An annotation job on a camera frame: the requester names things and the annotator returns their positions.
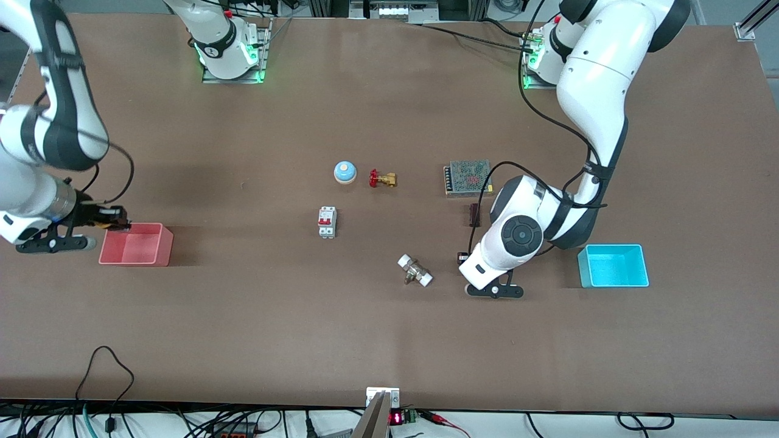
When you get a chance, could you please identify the pink plastic bin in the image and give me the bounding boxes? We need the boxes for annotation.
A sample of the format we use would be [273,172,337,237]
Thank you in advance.
[98,223,175,268]

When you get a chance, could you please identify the metal valve with white ends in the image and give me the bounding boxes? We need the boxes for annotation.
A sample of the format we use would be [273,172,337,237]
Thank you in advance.
[397,254,434,288]

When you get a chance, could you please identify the metal mesh power supply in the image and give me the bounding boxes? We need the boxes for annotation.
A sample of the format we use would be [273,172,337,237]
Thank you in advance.
[442,159,494,199]

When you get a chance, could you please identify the white circuit breaker red switches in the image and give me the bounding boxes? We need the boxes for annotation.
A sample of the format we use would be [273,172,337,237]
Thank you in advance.
[317,206,338,240]

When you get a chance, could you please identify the cyan plastic bin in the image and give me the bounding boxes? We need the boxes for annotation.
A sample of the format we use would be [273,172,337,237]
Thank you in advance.
[576,244,651,289]

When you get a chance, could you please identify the white device behind table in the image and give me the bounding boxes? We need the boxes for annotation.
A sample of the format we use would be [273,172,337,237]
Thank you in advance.
[349,0,441,24]

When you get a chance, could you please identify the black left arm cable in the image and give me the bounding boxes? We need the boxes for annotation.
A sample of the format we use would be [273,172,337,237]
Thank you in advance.
[477,0,610,229]

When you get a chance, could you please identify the black looped cable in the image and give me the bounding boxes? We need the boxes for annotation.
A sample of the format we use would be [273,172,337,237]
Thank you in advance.
[74,345,136,434]

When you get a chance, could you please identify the white metal bracket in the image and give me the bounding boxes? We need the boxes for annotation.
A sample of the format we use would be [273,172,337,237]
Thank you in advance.
[365,386,401,409]

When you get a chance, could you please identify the red clip lead wire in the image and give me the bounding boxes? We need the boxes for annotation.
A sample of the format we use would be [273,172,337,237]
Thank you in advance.
[419,410,471,438]

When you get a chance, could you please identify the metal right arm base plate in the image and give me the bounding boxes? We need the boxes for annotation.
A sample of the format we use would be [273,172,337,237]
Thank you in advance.
[201,17,270,85]

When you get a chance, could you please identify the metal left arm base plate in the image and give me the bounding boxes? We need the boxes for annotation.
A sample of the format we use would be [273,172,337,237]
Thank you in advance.
[522,27,562,91]

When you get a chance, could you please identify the grey camera pole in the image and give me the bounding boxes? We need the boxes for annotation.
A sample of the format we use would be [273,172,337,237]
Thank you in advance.
[351,391,391,438]

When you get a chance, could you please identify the black cable across table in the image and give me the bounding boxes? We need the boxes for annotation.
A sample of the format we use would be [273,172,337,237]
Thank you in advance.
[419,19,537,54]

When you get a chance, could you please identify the aluminium frame profile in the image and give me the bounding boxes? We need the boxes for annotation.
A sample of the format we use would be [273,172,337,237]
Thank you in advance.
[733,0,779,42]

